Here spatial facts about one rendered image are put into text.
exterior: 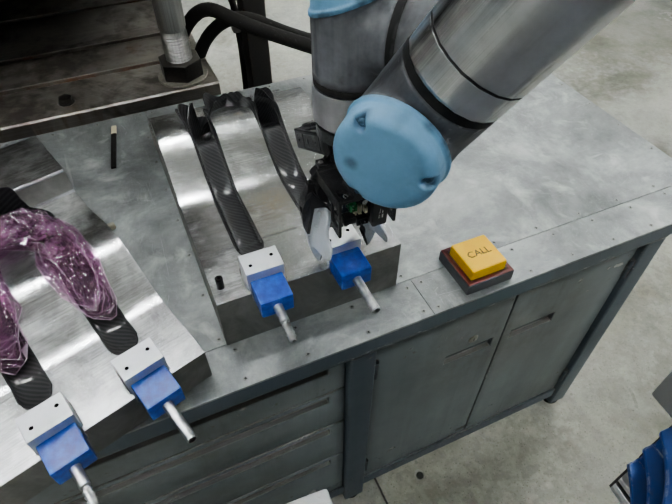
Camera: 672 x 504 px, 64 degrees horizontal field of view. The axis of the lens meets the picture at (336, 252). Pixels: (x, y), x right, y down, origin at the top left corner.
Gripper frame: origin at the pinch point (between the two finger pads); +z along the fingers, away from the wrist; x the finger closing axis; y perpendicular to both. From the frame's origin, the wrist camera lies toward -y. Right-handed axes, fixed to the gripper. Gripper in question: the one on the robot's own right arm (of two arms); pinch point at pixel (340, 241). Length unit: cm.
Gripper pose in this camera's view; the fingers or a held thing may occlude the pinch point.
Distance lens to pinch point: 70.6
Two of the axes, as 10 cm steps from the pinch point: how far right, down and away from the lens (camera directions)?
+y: 4.1, 6.7, -6.2
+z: 0.0, 6.8, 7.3
